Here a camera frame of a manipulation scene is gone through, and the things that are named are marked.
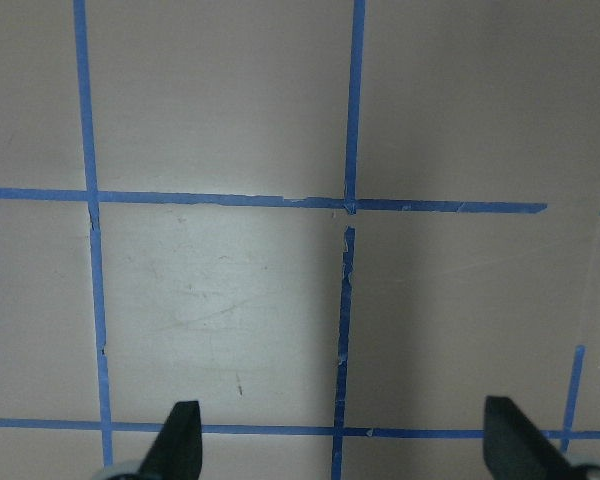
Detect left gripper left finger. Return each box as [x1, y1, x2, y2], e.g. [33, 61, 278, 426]
[135, 401, 201, 480]

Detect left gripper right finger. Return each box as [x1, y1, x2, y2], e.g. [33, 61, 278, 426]
[483, 396, 600, 480]

